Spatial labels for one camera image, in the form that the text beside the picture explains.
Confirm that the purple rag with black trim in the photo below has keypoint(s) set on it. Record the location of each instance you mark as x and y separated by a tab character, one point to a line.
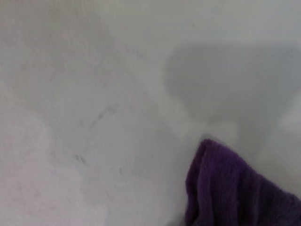
235	188

